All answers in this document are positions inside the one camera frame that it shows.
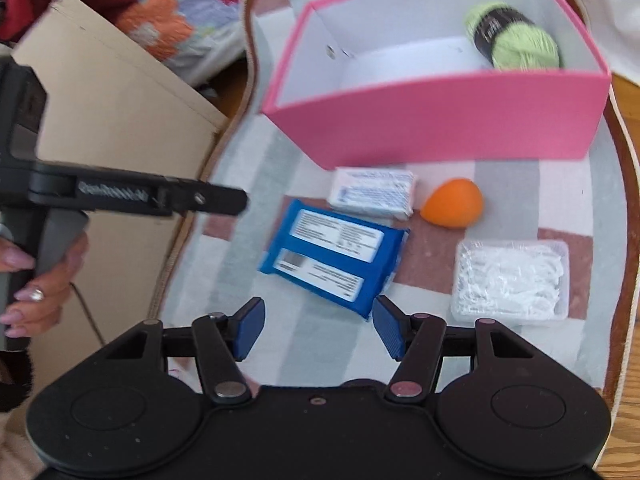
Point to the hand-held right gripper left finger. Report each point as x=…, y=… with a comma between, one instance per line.
x=247, y=327

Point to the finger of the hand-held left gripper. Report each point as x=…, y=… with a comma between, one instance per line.
x=210, y=197

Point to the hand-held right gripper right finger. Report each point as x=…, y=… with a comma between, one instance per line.
x=390, y=327

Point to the blue wet wipes packet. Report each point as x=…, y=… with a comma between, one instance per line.
x=330, y=270

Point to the white textured packet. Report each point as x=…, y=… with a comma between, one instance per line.
x=510, y=280

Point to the white tissue packet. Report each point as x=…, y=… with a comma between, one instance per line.
x=372, y=192

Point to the orange makeup sponge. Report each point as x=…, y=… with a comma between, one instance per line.
x=452, y=205

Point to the pink cardboard box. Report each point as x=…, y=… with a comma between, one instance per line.
x=450, y=115

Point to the person's left hand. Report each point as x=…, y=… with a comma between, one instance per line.
x=60, y=285

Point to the beige cardboard board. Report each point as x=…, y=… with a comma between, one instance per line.
x=115, y=125

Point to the floral quilt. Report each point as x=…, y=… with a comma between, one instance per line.
x=200, y=5

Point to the checkered mat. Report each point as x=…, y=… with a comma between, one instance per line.
x=550, y=200

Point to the green yarn ball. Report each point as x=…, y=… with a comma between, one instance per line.
x=525, y=45

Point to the white bed skirt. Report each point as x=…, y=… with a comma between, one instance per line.
x=610, y=20

